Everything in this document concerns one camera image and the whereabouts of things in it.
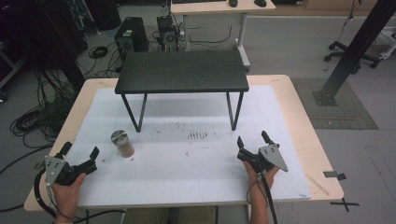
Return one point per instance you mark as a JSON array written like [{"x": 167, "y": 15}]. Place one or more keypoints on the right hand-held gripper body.
[{"x": 270, "y": 157}]

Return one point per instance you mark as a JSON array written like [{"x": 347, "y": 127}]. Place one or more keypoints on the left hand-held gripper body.
[{"x": 59, "y": 174}]

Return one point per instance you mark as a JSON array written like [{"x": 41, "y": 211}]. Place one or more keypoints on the glass jar with metal lid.
[{"x": 122, "y": 141}]

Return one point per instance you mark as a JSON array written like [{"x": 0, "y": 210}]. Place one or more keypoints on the person's left hand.
[{"x": 66, "y": 199}]

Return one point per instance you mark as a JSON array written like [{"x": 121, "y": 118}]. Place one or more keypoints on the person's right hand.
[{"x": 257, "y": 183}]

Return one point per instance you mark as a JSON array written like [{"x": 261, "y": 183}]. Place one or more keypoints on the light wooden table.
[{"x": 306, "y": 130}]

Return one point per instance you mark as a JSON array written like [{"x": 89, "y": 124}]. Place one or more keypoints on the white foam board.
[{"x": 186, "y": 174}]

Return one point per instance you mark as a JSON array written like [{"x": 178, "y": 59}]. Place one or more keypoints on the black tape strip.
[{"x": 333, "y": 174}]

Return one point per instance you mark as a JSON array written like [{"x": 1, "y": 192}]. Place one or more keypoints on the person's olive trousers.
[{"x": 143, "y": 216}]

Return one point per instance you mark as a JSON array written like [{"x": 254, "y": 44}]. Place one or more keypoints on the grey floor mat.
[{"x": 348, "y": 115}]

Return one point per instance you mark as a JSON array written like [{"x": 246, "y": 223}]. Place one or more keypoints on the black shelf riser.
[{"x": 182, "y": 71}]

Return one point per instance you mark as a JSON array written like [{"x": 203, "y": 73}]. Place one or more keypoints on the black office chair base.
[{"x": 344, "y": 53}]

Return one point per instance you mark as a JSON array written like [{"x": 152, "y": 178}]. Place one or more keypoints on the dark cabinet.
[{"x": 40, "y": 34}]

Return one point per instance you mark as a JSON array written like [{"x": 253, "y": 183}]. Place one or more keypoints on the large black computer tower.
[{"x": 130, "y": 37}]

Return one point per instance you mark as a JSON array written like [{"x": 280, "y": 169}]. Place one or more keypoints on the small black computer tower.
[{"x": 166, "y": 32}]

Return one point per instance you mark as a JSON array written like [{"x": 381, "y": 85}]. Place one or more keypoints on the black computer mouse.
[
  {"x": 260, "y": 2},
  {"x": 233, "y": 2}
]

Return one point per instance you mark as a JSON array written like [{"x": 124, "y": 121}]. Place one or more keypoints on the white-legged wooden desk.
[{"x": 218, "y": 6}]

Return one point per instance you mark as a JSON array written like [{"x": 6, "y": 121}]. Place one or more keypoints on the black keyboard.
[{"x": 199, "y": 1}]

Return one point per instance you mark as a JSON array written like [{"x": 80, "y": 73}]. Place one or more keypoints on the black metal post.
[{"x": 355, "y": 49}]

